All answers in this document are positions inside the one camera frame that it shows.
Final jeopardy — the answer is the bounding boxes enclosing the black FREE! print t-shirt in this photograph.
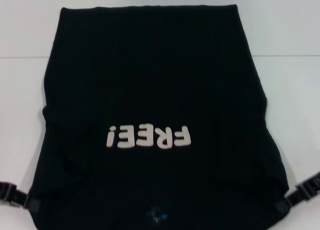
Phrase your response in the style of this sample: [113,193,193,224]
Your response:
[24,4,291,230]

